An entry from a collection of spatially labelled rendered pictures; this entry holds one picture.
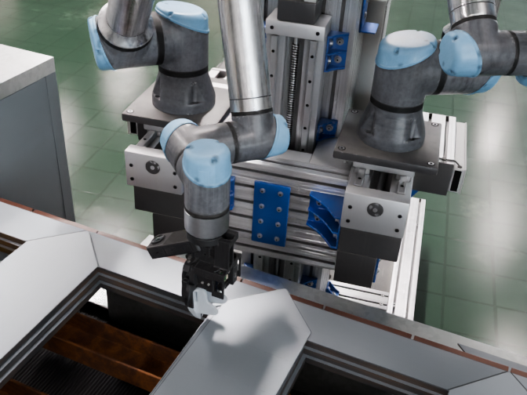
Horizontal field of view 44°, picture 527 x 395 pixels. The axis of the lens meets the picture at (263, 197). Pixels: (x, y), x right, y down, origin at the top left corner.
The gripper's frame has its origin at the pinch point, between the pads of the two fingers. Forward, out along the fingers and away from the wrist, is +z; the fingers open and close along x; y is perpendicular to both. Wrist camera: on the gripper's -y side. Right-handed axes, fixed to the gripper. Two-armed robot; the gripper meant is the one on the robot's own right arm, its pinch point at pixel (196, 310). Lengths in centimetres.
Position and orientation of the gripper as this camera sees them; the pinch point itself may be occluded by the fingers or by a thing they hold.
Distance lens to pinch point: 123.2
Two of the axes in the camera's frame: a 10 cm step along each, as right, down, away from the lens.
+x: 4.0, -4.9, 7.7
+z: -0.5, 8.3, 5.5
